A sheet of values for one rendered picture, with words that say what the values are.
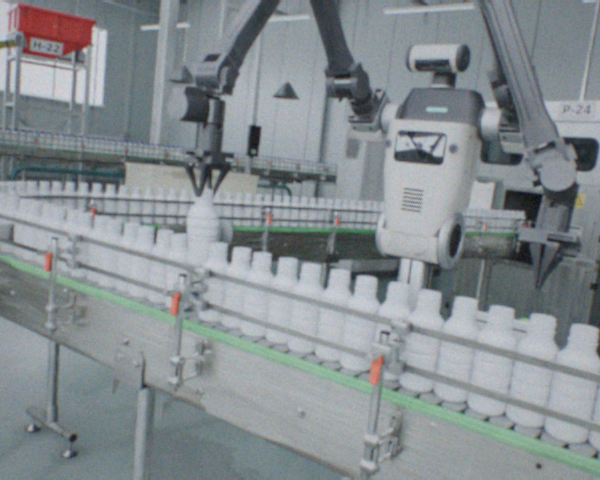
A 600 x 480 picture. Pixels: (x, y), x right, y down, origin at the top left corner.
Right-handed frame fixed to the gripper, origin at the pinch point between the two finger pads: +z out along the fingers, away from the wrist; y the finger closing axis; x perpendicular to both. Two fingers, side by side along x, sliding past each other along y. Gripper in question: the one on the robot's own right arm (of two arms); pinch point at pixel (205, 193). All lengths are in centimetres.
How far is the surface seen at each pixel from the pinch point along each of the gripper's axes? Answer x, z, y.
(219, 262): 7.5, 13.6, 1.8
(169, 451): -92, 127, -84
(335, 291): 36.1, 13.5, 1.8
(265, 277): 19.9, 14.2, 1.8
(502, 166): -55, -20, -387
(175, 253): -4.8, 13.8, 2.7
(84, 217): -40.1, 10.9, 1.7
